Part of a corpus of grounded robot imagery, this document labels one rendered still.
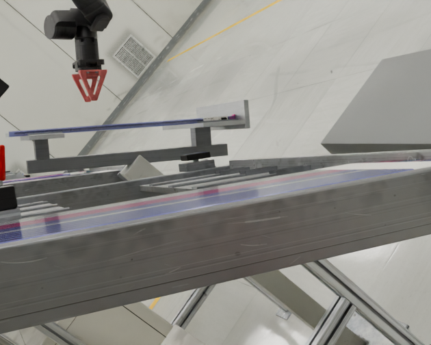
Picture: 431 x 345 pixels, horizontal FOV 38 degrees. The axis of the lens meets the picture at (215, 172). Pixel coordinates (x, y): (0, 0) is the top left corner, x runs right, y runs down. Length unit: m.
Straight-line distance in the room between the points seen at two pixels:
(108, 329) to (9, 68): 6.90
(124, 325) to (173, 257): 1.54
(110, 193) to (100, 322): 0.89
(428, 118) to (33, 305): 0.79
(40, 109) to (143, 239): 8.19
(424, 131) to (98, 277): 0.72
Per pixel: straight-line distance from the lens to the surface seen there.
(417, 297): 1.82
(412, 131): 1.12
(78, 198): 1.17
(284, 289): 1.66
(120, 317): 2.03
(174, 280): 0.51
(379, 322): 1.51
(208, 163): 1.24
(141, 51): 9.05
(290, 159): 1.03
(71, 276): 0.49
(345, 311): 1.46
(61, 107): 8.71
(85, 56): 1.60
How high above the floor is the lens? 1.11
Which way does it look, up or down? 17 degrees down
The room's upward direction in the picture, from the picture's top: 49 degrees counter-clockwise
